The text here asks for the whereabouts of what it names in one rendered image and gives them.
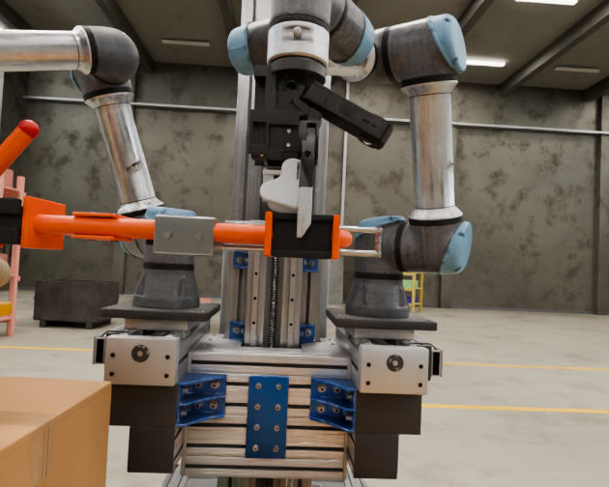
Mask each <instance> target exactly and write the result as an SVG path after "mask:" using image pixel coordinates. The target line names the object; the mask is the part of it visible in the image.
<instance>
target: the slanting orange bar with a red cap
mask: <svg viewBox="0 0 609 487"><path fill-rule="evenodd" d="M39 132H40V129H39V127H38V125H37V124H36V123H35V122H33V121H31V120H23V121H21V122H20V123H19V124H18V126H17V127H16V128H15V129H14V131H13V132H12V133H11V134H10V135H9V136H8V137H7V139H6V140H5V141H4V142H3V143H2V144H1V145H0V177H1V176H2V174H3V173H4V172H5V171H6V170H7V169H8V168H9V167H10V165H11V164H12V163H13V162H14V161H15V160H16V159H17V157H18V156H19V155H20V154H21V153H22V152H23V151H24V150H25V148H26V147H27V146H28V145H29V144H30V143H31V142H32V141H33V139H34V138H36V137H37V136H38V135H39Z"/></svg>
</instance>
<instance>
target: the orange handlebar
mask: <svg viewBox="0 0 609 487"><path fill-rule="evenodd" d="M75 215H77V216H75ZM34 229H35V231H36V232H37V233H49V234H55V235H66V236H71V238H76V239H84V240H87V241H88V242H92V243H94V242H95V241H110V242H111V243H113V244H117V243H118V242H132V239H145V240H153V239H154V234H155V230H156V227H155V221H154V220H153V219H134V218H130V217H126V216H122V215H120V214H116V213H113V214H101V213H94V212H90V213H81V212H72V215H36V217H35V219H34ZM213 233H214V236H215V240H216V242H222V243H225V244H264V238H265V225H254V224H234V223H217V224H216V226H215V229H214V231H213ZM352 241H353V239H352V235H351V234H350V232H348V231H346V230H343V229H340V234H339V248H346V247H348V246H349V245H350V244H351V243H352Z"/></svg>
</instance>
